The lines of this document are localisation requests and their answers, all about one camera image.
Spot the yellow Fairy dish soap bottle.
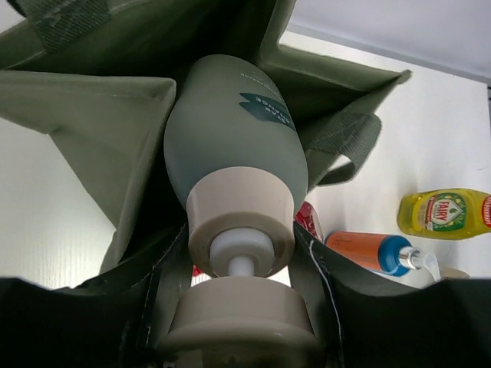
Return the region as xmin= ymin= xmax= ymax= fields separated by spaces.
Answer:
xmin=397 ymin=188 xmax=490 ymax=241

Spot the blue orange spray bottle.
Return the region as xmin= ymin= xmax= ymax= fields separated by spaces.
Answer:
xmin=325 ymin=231 xmax=441 ymax=281

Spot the red Fairy dish soap bottle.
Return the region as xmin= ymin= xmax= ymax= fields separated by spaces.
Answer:
xmin=191 ymin=201 xmax=324 ymax=287

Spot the green canvas tote bag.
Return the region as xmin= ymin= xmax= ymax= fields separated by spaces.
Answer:
xmin=1 ymin=1 xmax=411 ymax=271

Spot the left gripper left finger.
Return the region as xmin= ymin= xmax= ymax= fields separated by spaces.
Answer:
xmin=1 ymin=224 xmax=188 ymax=367

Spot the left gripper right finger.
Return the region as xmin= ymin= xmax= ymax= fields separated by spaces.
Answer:
xmin=288 ymin=224 xmax=490 ymax=367

